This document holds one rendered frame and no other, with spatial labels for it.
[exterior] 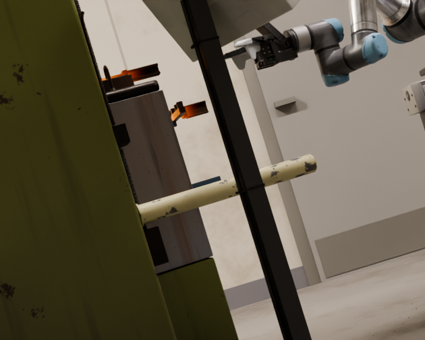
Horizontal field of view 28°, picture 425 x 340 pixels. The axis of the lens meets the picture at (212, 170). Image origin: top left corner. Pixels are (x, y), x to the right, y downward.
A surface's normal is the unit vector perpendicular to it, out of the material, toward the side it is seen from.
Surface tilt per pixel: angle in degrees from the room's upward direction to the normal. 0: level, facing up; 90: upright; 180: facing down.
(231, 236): 90
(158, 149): 90
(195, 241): 90
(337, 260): 90
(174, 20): 120
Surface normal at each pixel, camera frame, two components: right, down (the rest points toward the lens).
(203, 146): -0.01, -0.04
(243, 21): -0.49, 0.65
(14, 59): 0.24, -0.11
